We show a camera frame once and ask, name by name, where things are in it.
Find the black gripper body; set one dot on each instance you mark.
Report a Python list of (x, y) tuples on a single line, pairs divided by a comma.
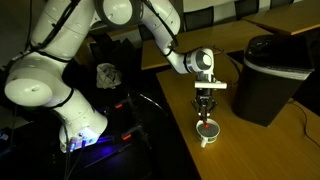
[(204, 96)]

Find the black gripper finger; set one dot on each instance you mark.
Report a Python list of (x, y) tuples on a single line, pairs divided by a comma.
[(212, 107), (196, 107)]

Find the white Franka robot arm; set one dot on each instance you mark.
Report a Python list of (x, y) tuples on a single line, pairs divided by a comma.
[(33, 80)]

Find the curved chrome metal tube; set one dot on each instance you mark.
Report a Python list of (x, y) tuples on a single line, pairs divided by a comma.
[(153, 101)]

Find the black trash bin with lid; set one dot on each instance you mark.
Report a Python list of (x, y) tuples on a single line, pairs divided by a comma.
[(270, 83)]

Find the wooden background table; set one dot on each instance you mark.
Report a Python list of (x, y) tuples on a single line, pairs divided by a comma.
[(286, 16), (226, 36)]

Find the black clamp with orange tag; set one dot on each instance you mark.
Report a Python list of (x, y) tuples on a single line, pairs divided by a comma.
[(133, 132), (124, 103)]

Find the black office chair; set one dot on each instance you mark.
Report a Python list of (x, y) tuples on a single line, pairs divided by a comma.
[(246, 8), (280, 2), (200, 18)]

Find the crumpled grey cloth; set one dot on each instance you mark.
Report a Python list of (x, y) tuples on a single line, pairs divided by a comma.
[(108, 76)]

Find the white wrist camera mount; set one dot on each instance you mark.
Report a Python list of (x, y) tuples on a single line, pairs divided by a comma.
[(210, 85)]

